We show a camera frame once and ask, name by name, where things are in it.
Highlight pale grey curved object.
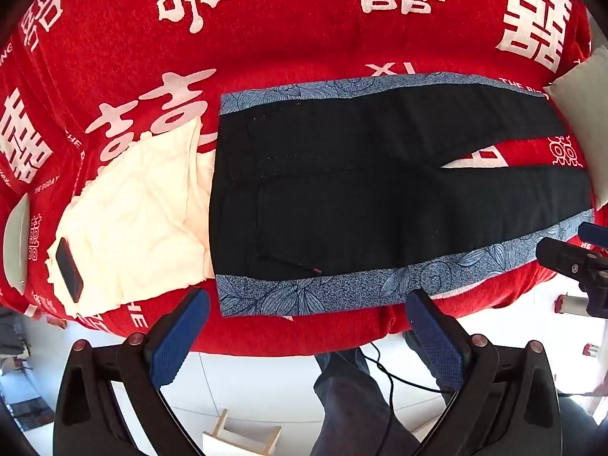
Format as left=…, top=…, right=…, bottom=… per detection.
left=2, top=194, right=32, bottom=295

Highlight black smartphone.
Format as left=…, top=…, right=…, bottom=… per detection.
left=55, top=237, right=85, bottom=303

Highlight wooden stool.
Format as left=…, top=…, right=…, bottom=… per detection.
left=202, top=408, right=282, bottom=456

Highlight cream white cloth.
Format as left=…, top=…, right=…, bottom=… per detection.
left=46, top=116, right=219, bottom=317

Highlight white cylinder with red caps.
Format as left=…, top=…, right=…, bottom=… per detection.
left=556, top=294, right=592, bottom=315

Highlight white pillow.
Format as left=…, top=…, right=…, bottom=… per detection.
left=544, top=45, right=608, bottom=212

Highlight red printed blanket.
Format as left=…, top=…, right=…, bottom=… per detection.
left=0, top=0, right=608, bottom=357

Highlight black pants with blue trim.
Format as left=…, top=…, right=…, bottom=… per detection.
left=209, top=71, right=594, bottom=318

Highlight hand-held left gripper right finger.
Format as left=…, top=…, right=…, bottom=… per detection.
left=405, top=289, right=564, bottom=456

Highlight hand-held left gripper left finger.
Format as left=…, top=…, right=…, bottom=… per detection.
left=52, top=287, right=211, bottom=456

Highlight black cable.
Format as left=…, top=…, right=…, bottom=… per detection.
left=358, top=339, right=457, bottom=456

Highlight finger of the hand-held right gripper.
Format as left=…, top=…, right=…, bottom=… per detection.
left=536, top=237, right=608, bottom=277
left=578, top=222, right=608, bottom=250

